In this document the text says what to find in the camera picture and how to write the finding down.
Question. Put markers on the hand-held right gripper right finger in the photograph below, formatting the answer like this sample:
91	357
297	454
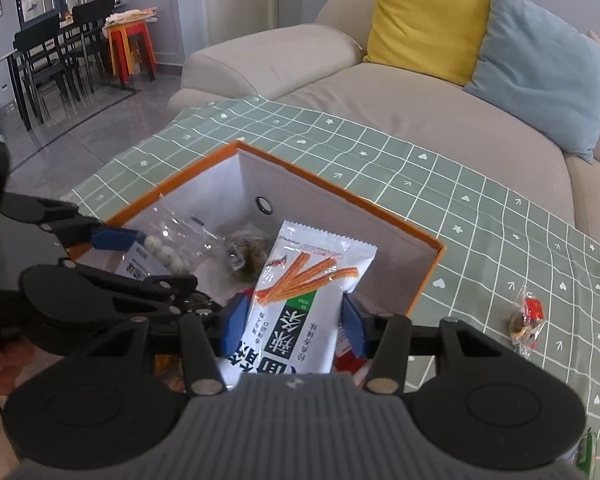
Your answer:
355	330

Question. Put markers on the orange label snack packet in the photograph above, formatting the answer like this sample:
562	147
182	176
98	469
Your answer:
170	377

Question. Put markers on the black dining chair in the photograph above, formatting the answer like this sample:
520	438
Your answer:
92	15
40	35

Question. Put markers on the small clear candy packet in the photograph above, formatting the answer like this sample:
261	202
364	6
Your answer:
527	317

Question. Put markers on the light blue pillow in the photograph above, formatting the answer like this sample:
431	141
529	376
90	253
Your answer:
535	75

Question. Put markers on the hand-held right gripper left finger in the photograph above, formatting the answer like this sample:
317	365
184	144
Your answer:
232	325

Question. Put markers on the red plastic stool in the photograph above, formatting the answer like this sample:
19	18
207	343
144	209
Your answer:
130	40

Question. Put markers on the yellow pillow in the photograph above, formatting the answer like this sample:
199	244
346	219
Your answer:
425	20

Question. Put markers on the clear packet of white balls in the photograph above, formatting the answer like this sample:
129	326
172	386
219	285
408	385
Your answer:
170	255

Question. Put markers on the orange cardboard box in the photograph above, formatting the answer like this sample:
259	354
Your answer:
405	270

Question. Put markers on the beige sofa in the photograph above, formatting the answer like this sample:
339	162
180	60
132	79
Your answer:
405	100

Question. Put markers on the white cloth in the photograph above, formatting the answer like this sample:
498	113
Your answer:
130	16

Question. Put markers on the white snack packet orange sticks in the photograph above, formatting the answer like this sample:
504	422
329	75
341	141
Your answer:
290	320

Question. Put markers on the red snack packet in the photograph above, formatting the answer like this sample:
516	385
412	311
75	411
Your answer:
352	362

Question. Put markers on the dark green snack packet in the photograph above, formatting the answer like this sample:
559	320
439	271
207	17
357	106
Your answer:
250	255

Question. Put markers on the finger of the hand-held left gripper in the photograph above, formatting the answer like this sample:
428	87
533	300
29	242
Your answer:
115	239
150	292

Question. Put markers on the black dining table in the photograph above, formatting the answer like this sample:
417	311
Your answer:
10	57

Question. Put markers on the green checked tablecloth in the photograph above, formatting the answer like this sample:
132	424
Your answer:
480	260

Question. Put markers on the green striped packet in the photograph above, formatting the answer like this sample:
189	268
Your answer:
587	452

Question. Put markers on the person's left hand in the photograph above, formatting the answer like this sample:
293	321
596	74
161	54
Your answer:
0	367

